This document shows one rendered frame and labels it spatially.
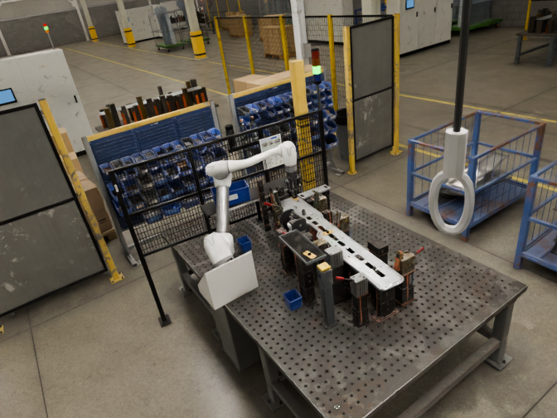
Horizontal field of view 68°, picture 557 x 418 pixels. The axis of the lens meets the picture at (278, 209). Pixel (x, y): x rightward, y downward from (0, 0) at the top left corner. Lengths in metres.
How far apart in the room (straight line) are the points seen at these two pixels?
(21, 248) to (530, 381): 4.37
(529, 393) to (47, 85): 8.49
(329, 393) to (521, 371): 1.64
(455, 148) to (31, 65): 8.83
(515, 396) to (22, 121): 4.36
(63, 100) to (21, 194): 4.93
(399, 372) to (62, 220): 3.38
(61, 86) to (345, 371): 7.78
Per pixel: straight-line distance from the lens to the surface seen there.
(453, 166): 0.39
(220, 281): 2.90
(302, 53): 7.71
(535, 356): 3.73
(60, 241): 4.65
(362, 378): 2.48
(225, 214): 3.28
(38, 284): 4.84
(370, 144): 6.33
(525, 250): 4.46
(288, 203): 3.46
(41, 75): 9.07
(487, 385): 3.46
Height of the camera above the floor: 2.66
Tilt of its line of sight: 29 degrees down
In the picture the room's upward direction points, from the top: 9 degrees counter-clockwise
